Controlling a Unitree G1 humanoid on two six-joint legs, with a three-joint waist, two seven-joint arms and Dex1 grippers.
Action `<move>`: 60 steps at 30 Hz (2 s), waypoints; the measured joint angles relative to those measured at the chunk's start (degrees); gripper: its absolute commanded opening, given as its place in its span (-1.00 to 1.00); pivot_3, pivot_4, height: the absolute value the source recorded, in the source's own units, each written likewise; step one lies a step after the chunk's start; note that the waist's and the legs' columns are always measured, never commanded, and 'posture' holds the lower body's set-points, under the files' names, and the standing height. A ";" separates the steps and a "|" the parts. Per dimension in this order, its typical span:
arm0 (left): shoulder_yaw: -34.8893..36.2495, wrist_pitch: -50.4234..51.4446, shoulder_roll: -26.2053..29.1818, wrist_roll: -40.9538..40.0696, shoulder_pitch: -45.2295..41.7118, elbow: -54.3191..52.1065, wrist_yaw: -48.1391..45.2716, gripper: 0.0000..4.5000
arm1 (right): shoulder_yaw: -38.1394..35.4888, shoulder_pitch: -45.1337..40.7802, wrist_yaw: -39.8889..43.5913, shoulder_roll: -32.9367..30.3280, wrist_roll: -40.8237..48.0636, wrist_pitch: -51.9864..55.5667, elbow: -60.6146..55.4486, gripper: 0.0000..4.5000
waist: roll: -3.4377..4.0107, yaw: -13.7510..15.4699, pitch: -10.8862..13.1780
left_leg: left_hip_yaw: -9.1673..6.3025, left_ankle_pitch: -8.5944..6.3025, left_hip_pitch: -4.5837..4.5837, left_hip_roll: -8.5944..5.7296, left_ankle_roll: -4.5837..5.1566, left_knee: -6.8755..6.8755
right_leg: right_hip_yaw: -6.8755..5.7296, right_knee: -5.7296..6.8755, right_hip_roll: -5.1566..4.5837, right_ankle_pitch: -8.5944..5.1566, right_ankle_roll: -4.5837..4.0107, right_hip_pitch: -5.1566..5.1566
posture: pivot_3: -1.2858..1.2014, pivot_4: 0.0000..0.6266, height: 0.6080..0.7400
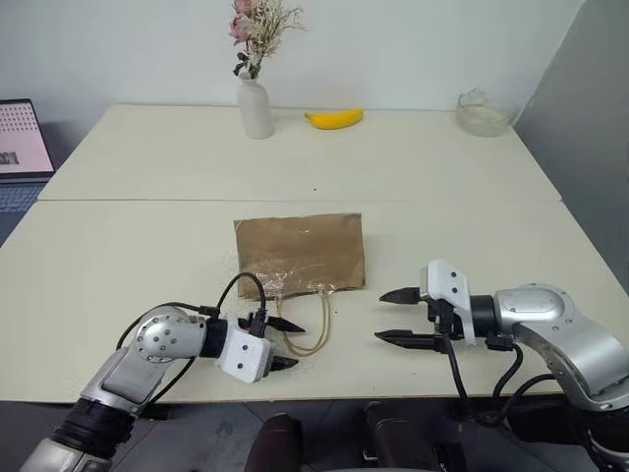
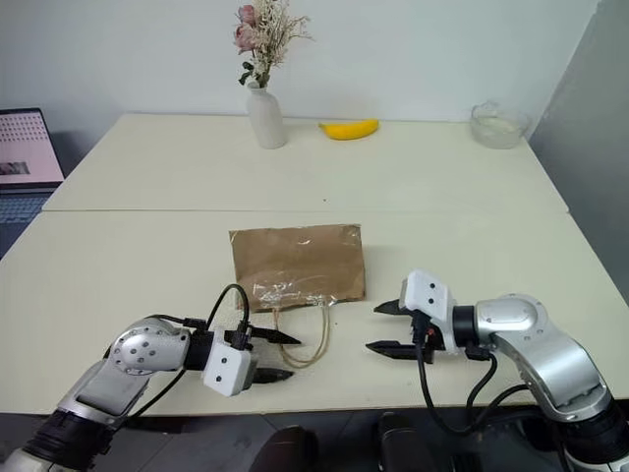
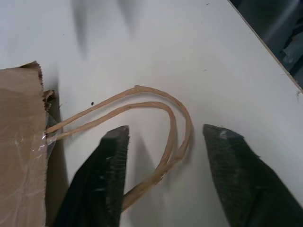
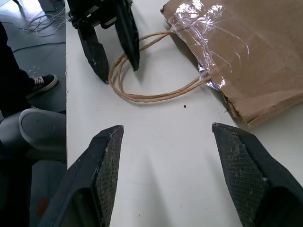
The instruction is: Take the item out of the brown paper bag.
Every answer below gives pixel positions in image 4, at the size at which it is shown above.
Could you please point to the grey box on floor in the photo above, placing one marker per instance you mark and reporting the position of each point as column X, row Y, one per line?
column 53, row 4

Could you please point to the grey rounded robot body part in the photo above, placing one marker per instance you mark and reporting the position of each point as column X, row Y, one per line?
column 35, row 132

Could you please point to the person's leg in dark trousers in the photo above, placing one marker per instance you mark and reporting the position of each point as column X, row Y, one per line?
column 11, row 78

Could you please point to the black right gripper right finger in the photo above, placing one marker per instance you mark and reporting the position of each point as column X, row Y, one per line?
column 258, row 175

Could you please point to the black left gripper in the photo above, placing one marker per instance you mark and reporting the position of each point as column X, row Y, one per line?
column 94, row 10

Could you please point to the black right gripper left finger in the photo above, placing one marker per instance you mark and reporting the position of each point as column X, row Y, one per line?
column 80, row 179

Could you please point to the black sneaker with white laces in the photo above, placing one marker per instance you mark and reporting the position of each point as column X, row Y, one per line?
column 42, row 82

